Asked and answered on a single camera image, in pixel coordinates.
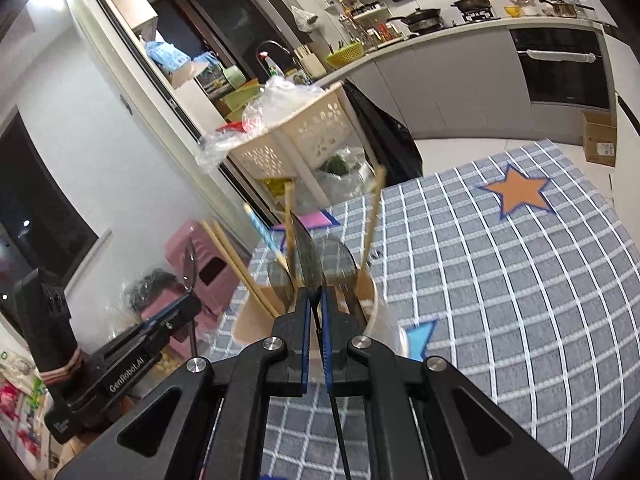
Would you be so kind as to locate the black built-in oven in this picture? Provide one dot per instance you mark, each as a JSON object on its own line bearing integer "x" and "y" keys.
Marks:
{"x": 565, "y": 80}

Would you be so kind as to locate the beige plastic utensil holder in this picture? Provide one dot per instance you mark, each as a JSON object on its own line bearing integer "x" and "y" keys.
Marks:
{"x": 245, "y": 330}

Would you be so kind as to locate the blue patterned bamboo chopstick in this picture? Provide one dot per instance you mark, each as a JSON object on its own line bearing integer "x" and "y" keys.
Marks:
{"x": 262, "y": 235}

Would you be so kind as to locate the blue cloth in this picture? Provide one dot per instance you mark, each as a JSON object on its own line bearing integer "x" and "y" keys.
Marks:
{"x": 170, "y": 57}

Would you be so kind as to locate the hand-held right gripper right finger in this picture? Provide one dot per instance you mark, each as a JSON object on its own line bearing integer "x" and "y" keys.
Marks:
{"x": 327, "y": 340}

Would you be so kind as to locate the dark pot with lid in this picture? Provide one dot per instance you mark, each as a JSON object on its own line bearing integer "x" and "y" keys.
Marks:
{"x": 472, "y": 4}

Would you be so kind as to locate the floral printed clothing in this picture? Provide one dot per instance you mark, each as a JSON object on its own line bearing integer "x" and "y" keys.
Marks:
{"x": 20, "y": 405}

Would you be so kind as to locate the kitchen counter with cabinets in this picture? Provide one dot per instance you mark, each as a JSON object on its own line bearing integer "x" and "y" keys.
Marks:
{"x": 450, "y": 80}

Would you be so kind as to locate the yellow bowl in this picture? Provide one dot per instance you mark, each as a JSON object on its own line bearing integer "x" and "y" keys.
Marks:
{"x": 512, "y": 11}

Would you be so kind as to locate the white plastic basket rack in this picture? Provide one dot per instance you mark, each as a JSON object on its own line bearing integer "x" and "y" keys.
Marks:
{"x": 310, "y": 130}

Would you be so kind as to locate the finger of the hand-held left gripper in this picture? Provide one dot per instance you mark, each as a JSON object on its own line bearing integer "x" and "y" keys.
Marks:
{"x": 175, "y": 325}
{"x": 165, "y": 310}

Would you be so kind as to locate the clear plastic bags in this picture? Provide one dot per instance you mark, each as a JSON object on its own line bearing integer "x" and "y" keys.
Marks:
{"x": 280, "y": 100}

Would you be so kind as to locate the dark crumpled bag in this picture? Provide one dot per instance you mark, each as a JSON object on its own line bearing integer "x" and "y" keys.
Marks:
{"x": 155, "y": 287}

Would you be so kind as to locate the beige knife block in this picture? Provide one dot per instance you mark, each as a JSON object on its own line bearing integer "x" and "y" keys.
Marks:
{"x": 312, "y": 65}

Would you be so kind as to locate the dark window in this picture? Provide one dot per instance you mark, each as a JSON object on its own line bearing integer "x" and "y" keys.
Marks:
{"x": 40, "y": 210}

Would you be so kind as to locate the white spray bottle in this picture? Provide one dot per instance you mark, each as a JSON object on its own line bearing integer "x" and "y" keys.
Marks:
{"x": 272, "y": 67}

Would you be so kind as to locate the grey checked star tablecloth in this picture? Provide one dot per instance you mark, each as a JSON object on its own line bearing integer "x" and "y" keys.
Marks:
{"x": 475, "y": 285}

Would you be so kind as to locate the pink plastic stool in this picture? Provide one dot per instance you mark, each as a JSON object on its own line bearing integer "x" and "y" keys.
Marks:
{"x": 220, "y": 280}

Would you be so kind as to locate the spice rack with bottles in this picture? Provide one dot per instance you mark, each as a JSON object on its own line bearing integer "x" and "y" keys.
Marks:
{"x": 372, "y": 30}

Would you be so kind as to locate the black plastic bag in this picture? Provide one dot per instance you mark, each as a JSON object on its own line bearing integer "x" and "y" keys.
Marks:
{"x": 385, "y": 135}

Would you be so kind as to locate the brown cardboard box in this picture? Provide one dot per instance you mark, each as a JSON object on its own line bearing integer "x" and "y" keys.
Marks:
{"x": 597, "y": 140}

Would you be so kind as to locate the small clear grey plastic spoon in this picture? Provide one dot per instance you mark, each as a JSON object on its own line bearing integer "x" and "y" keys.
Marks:
{"x": 190, "y": 265}

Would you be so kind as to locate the large clear grey plastic spoon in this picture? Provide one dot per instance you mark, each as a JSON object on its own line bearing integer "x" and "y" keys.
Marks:
{"x": 337, "y": 260}

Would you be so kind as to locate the plain bamboo chopstick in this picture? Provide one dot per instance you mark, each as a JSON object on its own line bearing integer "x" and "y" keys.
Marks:
{"x": 374, "y": 210}
{"x": 246, "y": 260}
{"x": 233, "y": 260}

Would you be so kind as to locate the bag of green vegetables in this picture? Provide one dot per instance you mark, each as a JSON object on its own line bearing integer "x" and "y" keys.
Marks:
{"x": 340, "y": 162}

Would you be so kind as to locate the steel saucepan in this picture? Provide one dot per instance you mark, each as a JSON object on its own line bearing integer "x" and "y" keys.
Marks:
{"x": 565, "y": 8}

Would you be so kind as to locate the yellow-green plastic colander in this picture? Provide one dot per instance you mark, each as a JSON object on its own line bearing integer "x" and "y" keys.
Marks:
{"x": 345, "y": 55}

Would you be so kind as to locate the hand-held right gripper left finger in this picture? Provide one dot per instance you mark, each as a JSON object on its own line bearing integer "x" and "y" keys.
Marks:
{"x": 301, "y": 340}

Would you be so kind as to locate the black wok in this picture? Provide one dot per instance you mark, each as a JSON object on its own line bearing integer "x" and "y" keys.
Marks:
{"x": 422, "y": 19}

